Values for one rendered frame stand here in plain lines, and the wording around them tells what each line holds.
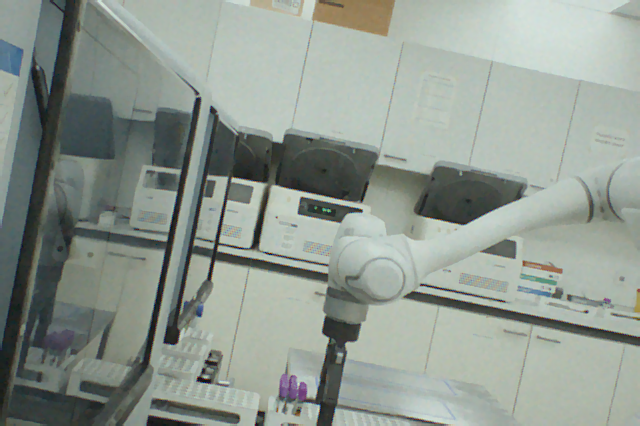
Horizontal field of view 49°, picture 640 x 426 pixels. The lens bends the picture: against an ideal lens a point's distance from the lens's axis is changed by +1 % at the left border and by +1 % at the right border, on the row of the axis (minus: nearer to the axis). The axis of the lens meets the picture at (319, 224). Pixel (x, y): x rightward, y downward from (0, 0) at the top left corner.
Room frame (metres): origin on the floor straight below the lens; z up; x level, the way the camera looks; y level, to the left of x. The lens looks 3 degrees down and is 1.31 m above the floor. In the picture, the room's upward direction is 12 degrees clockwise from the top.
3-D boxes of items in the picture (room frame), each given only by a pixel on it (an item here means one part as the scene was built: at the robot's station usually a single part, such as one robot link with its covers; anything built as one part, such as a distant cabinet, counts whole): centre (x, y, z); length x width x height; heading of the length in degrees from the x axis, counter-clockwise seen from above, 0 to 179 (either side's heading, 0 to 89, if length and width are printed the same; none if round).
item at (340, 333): (1.38, -0.08, 1.01); 0.08 x 0.07 x 0.09; 4
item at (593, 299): (4.18, -1.66, 0.97); 0.24 x 0.12 x 0.13; 82
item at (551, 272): (4.22, -1.35, 1.10); 0.24 x 0.13 x 0.10; 92
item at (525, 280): (4.22, -1.32, 1.01); 0.23 x 0.12 x 0.08; 93
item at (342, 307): (1.38, -0.09, 1.09); 0.09 x 0.09 x 0.06
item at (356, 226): (1.37, -0.09, 1.20); 0.13 x 0.11 x 0.16; 9
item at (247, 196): (3.95, 0.61, 1.22); 0.62 x 0.56 x 0.64; 2
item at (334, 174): (3.98, 0.03, 1.24); 0.62 x 0.56 x 0.69; 4
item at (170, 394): (1.37, 0.19, 0.83); 0.30 x 0.10 x 0.06; 93
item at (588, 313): (3.90, -1.42, 0.93); 0.30 x 0.10 x 0.06; 85
